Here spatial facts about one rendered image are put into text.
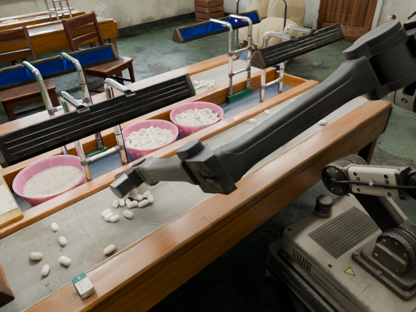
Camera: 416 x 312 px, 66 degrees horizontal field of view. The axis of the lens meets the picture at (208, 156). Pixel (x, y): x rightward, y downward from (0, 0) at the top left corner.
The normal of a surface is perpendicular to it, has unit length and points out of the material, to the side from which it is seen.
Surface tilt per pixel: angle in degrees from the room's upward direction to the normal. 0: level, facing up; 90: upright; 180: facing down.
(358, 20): 90
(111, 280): 0
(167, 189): 0
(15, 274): 0
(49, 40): 90
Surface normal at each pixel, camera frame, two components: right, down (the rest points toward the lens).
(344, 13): -0.74, 0.41
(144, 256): -0.04, -0.82
